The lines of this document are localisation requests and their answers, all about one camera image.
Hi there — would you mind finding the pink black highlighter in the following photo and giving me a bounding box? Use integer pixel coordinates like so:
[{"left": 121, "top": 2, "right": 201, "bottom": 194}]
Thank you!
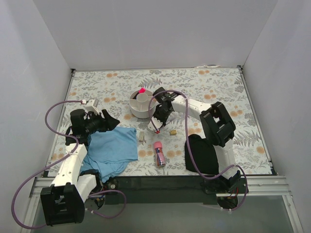
[{"left": 137, "top": 88, "right": 146, "bottom": 94}]

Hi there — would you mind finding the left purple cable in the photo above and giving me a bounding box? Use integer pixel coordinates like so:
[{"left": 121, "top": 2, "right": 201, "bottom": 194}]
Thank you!
[{"left": 11, "top": 100, "right": 127, "bottom": 229}]

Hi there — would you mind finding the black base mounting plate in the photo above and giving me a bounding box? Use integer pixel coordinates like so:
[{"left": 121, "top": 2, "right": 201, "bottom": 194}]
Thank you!
[{"left": 91, "top": 176, "right": 248, "bottom": 205}]

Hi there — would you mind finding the black cloth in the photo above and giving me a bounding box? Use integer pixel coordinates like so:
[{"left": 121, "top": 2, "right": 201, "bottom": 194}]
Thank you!
[{"left": 189, "top": 134, "right": 219, "bottom": 175}]

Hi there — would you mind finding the beige eraser block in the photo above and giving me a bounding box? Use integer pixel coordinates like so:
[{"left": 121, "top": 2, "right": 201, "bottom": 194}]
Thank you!
[{"left": 138, "top": 132, "right": 144, "bottom": 142}]

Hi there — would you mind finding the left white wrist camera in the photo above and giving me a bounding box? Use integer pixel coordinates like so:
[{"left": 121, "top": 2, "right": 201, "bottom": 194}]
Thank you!
[{"left": 82, "top": 98, "right": 100, "bottom": 115}]

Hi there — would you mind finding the floral patterned table mat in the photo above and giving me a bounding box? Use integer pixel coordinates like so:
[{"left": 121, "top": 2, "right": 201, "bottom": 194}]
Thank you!
[{"left": 58, "top": 68, "right": 272, "bottom": 176}]

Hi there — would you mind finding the light blue cloth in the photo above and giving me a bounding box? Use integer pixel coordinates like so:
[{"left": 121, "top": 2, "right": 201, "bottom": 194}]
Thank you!
[{"left": 80, "top": 127, "right": 138, "bottom": 182}]

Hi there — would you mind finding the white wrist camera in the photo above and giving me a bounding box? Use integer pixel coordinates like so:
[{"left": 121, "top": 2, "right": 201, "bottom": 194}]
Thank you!
[
  {"left": 147, "top": 117, "right": 162, "bottom": 134},
  {"left": 82, "top": 98, "right": 100, "bottom": 115}
]

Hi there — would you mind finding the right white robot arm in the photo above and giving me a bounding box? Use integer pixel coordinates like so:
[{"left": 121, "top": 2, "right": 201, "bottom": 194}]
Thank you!
[{"left": 148, "top": 87, "right": 242, "bottom": 193}]

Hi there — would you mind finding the pink capped glue tube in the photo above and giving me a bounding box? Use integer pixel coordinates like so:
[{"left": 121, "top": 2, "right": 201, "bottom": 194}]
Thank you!
[{"left": 154, "top": 141, "right": 166, "bottom": 167}]

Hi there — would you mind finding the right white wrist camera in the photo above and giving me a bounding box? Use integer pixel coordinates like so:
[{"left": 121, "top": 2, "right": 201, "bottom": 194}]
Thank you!
[{"left": 147, "top": 117, "right": 162, "bottom": 134}]

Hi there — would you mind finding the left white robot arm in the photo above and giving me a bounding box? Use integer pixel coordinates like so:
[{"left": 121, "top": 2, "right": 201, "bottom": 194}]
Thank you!
[{"left": 40, "top": 109, "right": 120, "bottom": 226}]

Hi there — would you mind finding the white round divided organizer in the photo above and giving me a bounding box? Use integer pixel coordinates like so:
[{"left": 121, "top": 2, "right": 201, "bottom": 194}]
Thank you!
[{"left": 129, "top": 90, "right": 157, "bottom": 119}]

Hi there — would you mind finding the aluminium frame rail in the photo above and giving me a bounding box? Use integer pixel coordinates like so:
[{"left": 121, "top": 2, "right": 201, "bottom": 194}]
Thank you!
[{"left": 30, "top": 177, "right": 292, "bottom": 197}]

